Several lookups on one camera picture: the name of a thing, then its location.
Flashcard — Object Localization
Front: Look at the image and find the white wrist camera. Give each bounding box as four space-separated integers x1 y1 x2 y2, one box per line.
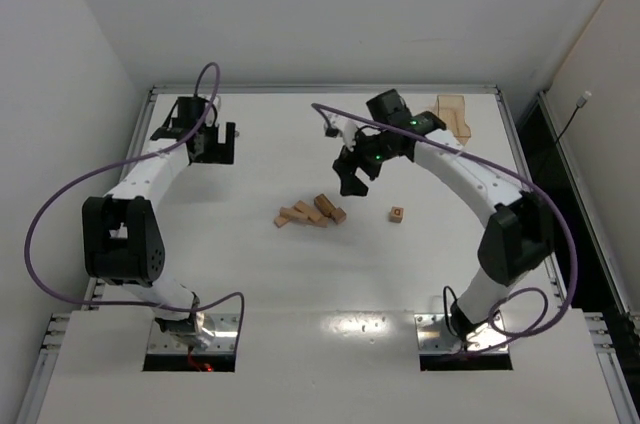
324 113 359 151
212 96 222 118

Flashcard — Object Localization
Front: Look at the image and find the metal base plate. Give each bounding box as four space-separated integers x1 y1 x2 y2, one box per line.
147 313 240 355
414 312 510 355

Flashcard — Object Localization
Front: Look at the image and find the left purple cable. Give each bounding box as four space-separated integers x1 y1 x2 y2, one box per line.
23 62 245 333

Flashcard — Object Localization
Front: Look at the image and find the long pale wood block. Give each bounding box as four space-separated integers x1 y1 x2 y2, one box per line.
279 207 318 223

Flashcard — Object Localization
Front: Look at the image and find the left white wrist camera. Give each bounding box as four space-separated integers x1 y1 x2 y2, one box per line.
212 96 222 118

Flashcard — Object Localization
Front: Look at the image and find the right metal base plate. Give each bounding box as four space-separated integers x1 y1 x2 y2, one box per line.
414 312 510 355

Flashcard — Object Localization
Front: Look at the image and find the dark grained wood block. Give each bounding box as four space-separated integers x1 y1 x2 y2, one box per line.
314 194 336 217

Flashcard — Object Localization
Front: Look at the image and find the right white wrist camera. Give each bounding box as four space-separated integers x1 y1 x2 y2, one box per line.
324 113 359 151

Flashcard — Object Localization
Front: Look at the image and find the black wall cable with plug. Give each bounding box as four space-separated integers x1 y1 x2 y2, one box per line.
554 90 593 145

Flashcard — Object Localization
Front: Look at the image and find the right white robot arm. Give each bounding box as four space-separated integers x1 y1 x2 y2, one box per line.
324 89 553 339

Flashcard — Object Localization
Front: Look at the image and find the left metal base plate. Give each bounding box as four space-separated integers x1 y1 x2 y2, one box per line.
147 313 240 355

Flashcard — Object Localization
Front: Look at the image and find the numbered wood cube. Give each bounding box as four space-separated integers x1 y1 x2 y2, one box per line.
330 207 347 225

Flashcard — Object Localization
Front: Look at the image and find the lettered wood cube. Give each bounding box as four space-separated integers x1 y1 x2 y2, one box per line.
388 206 404 223

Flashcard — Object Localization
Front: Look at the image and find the clear amber plastic bin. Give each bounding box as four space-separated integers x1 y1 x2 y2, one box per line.
431 94 472 146

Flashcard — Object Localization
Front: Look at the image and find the long light wood block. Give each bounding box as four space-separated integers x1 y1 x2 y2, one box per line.
274 214 292 228

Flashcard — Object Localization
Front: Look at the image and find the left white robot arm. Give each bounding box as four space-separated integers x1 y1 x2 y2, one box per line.
82 96 236 351

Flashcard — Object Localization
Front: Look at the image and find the aluminium table frame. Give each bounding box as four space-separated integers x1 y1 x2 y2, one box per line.
34 85 638 423

